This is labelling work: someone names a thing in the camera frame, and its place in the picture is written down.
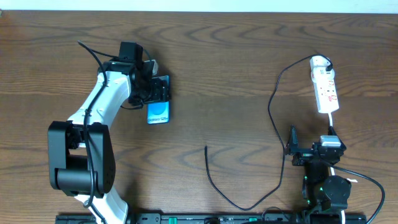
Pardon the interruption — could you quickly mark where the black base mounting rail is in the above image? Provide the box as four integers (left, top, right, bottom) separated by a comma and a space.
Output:
54, 213, 367, 224

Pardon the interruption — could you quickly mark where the blue Samsung Galaxy smartphone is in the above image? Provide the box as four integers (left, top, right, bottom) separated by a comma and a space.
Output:
147, 102, 170, 124

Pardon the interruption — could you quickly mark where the white USB charger adapter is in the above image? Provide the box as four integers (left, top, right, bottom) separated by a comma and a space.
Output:
310, 55, 333, 71

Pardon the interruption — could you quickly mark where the white power strip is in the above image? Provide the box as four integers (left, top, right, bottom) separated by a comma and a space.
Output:
311, 67, 339, 114

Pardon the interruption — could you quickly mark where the black USB charging cable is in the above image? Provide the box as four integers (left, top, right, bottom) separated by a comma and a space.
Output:
203, 54, 333, 212

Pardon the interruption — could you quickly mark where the black right camera cable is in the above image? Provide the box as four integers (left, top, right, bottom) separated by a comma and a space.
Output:
320, 159, 386, 224

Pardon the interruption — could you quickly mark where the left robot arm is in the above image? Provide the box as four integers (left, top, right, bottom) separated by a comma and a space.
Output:
47, 42, 170, 223

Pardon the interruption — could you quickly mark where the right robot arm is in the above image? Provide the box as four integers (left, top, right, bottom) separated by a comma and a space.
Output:
286, 126, 351, 223

